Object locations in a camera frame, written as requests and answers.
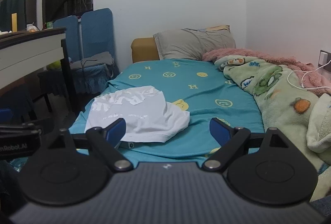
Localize yellow-green ball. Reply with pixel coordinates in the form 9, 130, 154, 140
47, 61, 62, 71

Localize black cable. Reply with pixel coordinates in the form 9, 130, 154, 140
80, 59, 99, 93

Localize yellow headboard cushion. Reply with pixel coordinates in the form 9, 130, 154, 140
131, 37, 160, 63

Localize grey pillow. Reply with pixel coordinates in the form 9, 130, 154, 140
153, 28, 236, 60

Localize wall socket with charger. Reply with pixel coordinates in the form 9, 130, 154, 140
319, 50, 331, 73

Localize white t-shirt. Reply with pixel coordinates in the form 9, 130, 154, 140
85, 86, 191, 143

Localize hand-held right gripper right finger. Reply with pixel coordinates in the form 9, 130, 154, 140
202, 118, 289, 172

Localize dark stool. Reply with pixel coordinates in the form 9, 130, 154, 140
37, 69, 76, 114

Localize green cartoon printed blanket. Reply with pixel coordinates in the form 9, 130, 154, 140
214, 56, 331, 204

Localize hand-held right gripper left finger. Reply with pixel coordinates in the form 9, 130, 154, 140
55, 118, 134, 172

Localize grey cloth on chair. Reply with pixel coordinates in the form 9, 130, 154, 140
69, 51, 115, 70

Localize blue folding chair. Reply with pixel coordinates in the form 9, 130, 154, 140
53, 8, 116, 95

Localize white charging cable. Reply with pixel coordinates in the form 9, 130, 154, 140
287, 59, 331, 97

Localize white desk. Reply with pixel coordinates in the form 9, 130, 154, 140
0, 27, 78, 121

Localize teal printed bed sheet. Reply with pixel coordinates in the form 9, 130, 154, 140
10, 59, 267, 171

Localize dark green bag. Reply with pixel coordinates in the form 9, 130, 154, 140
0, 0, 26, 32

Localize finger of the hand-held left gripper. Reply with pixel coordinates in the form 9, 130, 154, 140
0, 122, 42, 138

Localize pink fluffy blanket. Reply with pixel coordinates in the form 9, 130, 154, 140
202, 48, 331, 90

